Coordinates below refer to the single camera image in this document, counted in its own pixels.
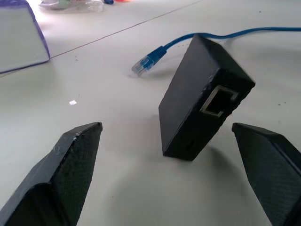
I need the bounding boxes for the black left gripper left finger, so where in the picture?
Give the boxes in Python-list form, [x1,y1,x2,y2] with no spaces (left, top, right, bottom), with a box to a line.
[0,121,103,226]

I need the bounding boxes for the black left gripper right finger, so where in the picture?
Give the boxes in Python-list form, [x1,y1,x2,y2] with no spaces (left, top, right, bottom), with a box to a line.
[231,122,301,226]

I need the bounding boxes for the small black box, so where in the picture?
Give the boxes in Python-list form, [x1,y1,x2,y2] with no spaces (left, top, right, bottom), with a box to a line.
[158,33,256,162]

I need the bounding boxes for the white box with purple edges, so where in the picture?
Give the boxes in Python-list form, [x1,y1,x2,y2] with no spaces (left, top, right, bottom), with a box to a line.
[0,0,51,74]

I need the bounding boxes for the clear plastic bag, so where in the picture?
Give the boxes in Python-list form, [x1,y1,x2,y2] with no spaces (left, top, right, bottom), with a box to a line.
[38,0,105,14]

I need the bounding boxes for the blue Ethernet cable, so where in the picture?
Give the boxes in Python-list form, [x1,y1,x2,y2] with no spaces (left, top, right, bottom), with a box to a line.
[131,26,301,78]

